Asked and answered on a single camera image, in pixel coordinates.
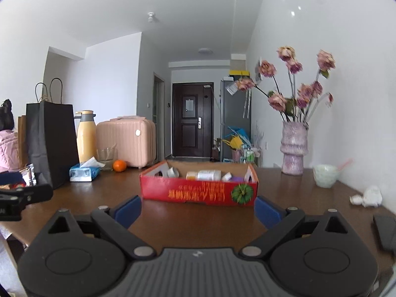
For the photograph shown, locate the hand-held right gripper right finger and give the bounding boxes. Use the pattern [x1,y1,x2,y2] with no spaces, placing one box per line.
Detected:
[238,196,352,260]

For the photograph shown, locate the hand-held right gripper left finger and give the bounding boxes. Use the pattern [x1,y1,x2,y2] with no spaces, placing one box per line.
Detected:
[46,195,156,260]

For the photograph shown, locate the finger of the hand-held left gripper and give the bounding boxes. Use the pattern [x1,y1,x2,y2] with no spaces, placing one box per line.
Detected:
[0,184,54,206]
[0,173,25,187]

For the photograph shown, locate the red cardboard box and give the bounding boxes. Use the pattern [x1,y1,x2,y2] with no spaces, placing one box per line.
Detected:
[139,160,259,207]

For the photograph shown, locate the white pill bottle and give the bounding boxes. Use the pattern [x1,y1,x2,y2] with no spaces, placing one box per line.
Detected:
[197,170,222,180]

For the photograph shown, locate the silver snack packet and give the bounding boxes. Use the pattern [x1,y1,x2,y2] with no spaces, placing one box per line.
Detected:
[20,164,38,186]

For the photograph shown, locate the blue tissue pack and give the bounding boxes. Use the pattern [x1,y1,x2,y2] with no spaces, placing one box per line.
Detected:
[69,157,106,182]

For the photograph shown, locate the black paper bag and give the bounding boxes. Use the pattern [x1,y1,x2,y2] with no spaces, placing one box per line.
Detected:
[25,78,79,190]

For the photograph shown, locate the clear glass cup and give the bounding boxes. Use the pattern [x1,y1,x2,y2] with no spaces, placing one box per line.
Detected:
[97,148,117,171]

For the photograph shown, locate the pink textured vase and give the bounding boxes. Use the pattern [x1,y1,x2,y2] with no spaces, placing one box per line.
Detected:
[280,121,309,175]

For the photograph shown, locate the pale green bowl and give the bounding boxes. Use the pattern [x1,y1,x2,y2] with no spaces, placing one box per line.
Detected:
[312,164,340,188]

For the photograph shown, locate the pink suitcase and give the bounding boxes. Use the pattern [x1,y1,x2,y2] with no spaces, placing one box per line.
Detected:
[96,116,157,169]

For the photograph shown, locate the yellow thermos bottle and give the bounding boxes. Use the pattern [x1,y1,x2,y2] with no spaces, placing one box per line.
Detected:
[74,110,97,163]

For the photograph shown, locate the dried lavender bunch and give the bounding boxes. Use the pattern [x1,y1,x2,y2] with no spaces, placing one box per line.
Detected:
[254,122,263,149]

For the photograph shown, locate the yellow toy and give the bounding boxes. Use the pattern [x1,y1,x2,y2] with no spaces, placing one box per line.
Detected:
[223,136,243,149]

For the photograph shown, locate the interior door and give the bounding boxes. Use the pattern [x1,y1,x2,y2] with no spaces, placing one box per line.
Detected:
[153,72,165,161]

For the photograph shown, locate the grey fridge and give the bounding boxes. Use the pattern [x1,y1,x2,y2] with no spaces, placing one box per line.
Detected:
[220,79,252,161]

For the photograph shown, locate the crumpled white tissue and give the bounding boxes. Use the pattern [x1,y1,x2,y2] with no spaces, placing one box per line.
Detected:
[349,186,382,208]

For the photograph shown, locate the white hanging umbrella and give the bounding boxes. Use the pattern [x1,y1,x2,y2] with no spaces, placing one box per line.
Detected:
[243,91,252,119]

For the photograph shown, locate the dark brown entrance door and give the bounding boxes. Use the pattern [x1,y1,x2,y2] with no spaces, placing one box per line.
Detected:
[172,82,215,158]

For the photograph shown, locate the dried pink roses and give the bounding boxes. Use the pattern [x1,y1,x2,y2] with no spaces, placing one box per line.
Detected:
[236,46,336,123]

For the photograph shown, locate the black phone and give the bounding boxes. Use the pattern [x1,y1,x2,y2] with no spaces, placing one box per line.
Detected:
[373,214,396,250]

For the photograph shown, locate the wire storage rack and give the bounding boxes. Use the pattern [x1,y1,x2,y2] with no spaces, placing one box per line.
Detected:
[240,145,263,165]

